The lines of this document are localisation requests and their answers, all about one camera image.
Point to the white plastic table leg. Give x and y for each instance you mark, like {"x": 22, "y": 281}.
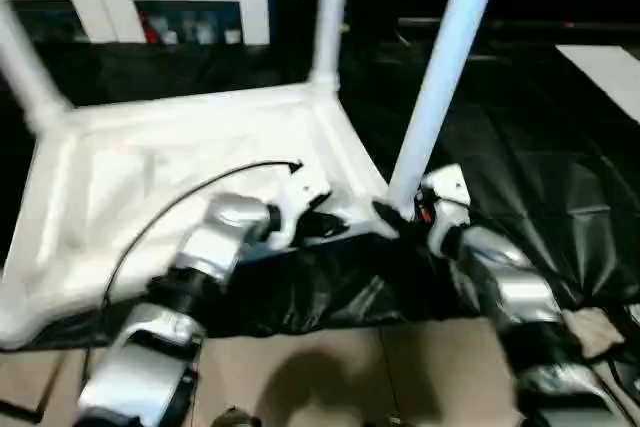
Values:
{"x": 330, "y": 7}
{"x": 25, "y": 67}
{"x": 445, "y": 67}

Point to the white plastic table top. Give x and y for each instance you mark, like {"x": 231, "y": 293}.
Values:
{"x": 150, "y": 167}

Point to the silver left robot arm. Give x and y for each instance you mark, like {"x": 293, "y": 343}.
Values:
{"x": 200, "y": 257}

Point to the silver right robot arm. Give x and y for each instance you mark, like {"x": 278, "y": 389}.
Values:
{"x": 510, "y": 297}

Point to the black work mat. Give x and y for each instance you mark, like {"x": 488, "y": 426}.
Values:
{"x": 520, "y": 197}

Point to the dark right robot foot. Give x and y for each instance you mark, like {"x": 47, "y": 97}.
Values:
{"x": 385, "y": 424}

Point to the dark robot foot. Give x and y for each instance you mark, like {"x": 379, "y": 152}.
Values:
{"x": 385, "y": 424}
{"x": 232, "y": 418}

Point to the dark left robot foot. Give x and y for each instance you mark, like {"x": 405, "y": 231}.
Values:
{"x": 232, "y": 418}

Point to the red bottle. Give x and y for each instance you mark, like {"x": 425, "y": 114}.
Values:
{"x": 150, "y": 29}

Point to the black tripod stand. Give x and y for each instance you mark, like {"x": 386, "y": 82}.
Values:
{"x": 20, "y": 409}

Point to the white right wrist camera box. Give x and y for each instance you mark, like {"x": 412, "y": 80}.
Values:
{"x": 442, "y": 197}

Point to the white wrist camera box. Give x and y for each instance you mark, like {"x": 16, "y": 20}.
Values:
{"x": 442, "y": 197}
{"x": 300, "y": 197}

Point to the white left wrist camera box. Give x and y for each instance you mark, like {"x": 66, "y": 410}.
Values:
{"x": 300, "y": 197}

